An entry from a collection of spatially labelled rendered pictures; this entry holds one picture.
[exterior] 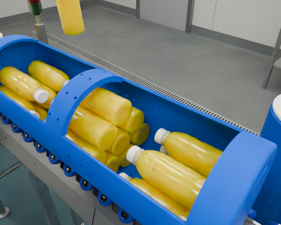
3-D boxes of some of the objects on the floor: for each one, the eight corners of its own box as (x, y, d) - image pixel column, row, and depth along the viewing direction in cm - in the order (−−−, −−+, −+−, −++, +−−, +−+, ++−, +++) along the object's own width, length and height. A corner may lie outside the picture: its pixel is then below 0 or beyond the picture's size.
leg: (59, 249, 152) (33, 180, 115) (53, 243, 155) (26, 173, 118) (68, 241, 156) (44, 172, 118) (61, 235, 159) (37, 165, 121)
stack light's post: (71, 166, 203) (38, 25, 137) (68, 164, 205) (33, 23, 139) (75, 163, 205) (44, 23, 139) (72, 161, 207) (40, 22, 142)
